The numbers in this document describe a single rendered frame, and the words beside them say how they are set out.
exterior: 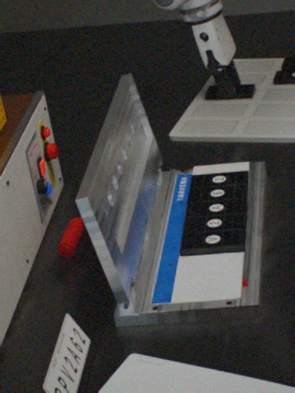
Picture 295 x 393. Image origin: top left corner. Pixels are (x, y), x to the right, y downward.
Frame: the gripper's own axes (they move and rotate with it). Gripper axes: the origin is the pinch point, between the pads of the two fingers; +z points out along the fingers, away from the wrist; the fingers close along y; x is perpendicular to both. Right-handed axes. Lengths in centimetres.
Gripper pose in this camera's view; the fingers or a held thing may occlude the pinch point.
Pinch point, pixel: (229, 83)
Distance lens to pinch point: 212.9
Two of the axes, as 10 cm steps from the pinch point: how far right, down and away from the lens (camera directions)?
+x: -9.0, 1.9, 3.9
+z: 3.5, 8.5, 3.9
